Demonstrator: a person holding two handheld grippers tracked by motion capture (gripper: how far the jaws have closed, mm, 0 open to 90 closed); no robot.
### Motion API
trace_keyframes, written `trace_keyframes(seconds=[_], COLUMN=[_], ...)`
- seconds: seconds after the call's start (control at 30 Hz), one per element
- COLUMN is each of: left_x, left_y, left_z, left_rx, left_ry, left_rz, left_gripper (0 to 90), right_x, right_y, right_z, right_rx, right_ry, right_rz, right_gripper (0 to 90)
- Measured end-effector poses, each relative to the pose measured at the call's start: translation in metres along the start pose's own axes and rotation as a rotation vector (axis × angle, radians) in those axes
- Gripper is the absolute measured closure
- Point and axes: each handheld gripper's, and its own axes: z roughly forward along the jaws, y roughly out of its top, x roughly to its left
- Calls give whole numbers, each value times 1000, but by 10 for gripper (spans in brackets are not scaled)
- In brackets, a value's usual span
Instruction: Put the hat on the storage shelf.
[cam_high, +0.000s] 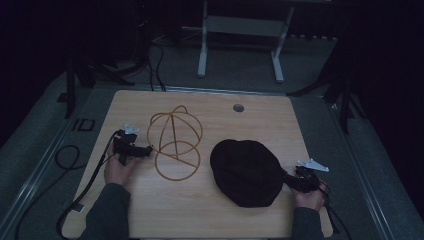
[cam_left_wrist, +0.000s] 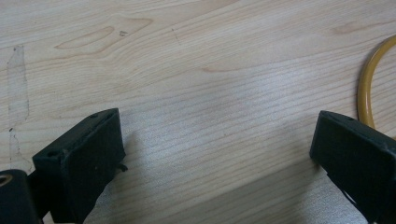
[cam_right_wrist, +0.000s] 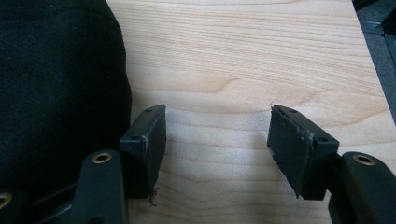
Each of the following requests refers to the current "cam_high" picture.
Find black floor cable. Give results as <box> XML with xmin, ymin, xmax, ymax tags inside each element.
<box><xmin>13</xmin><ymin>144</ymin><xmax>88</xmax><ymax>240</ymax></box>

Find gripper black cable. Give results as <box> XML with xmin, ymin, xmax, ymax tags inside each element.
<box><xmin>318</xmin><ymin>185</ymin><xmax>353</xmax><ymax>240</ymax></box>
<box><xmin>55</xmin><ymin>130</ymin><xmax>120</xmax><ymax>240</ymax></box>

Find person's left hand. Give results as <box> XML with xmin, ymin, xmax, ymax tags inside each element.
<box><xmin>103</xmin><ymin>142</ymin><xmax>144</xmax><ymax>190</ymax></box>

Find black hanging cables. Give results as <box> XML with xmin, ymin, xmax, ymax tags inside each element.
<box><xmin>133</xmin><ymin>0</ymin><xmax>167</xmax><ymax>92</ymax></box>

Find white metal table frame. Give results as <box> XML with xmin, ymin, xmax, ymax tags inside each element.
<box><xmin>181</xmin><ymin>0</ymin><xmax>296</xmax><ymax>84</ymax></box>

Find gold wire hat stand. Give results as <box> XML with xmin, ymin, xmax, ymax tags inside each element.
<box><xmin>146</xmin><ymin>105</ymin><xmax>204</xmax><ymax>182</ymax></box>

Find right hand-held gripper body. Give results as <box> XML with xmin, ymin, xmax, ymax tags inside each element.
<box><xmin>289</xmin><ymin>158</ymin><xmax>330</xmax><ymax>194</ymax></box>

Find person's right hand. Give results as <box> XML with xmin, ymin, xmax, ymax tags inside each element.
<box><xmin>291</xmin><ymin>179</ymin><xmax>329</xmax><ymax>213</ymax></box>

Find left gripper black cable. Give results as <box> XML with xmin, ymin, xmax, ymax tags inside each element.
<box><xmin>55</xmin><ymin>130</ymin><xmax>120</xmax><ymax>240</ymax></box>

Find black tripod stand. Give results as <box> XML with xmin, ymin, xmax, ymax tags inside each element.
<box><xmin>287</xmin><ymin>39</ymin><xmax>368</xmax><ymax>135</ymax></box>
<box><xmin>56</xmin><ymin>49</ymin><xmax>149</xmax><ymax>120</ymax></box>

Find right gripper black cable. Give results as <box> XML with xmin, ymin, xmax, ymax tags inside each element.
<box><xmin>318</xmin><ymin>185</ymin><xmax>353</xmax><ymax>240</ymax></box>

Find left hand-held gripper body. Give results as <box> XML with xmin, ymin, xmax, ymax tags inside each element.
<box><xmin>112</xmin><ymin>123</ymin><xmax>140</xmax><ymax>166</ymax></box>

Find black hat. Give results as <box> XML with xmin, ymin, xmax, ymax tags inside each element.
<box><xmin>209</xmin><ymin>139</ymin><xmax>288</xmax><ymax>208</ymax></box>

